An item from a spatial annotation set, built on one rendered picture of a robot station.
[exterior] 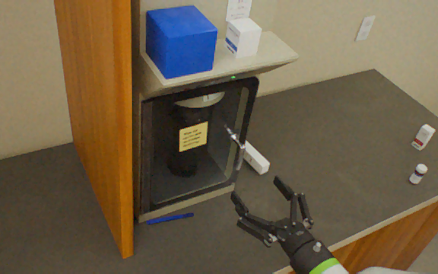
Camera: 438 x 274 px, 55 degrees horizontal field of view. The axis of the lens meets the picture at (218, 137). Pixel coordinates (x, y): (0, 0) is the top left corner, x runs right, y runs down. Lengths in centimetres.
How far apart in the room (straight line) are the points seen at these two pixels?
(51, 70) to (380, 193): 113
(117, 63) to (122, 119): 13
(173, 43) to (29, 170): 82
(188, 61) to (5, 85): 71
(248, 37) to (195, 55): 13
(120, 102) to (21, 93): 62
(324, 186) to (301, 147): 19
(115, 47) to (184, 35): 12
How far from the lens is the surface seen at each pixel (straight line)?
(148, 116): 96
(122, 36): 73
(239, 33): 86
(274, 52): 93
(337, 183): 151
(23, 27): 128
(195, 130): 106
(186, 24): 78
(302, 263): 98
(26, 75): 136
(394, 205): 153
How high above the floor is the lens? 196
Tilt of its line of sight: 42 degrees down
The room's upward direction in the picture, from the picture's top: 10 degrees clockwise
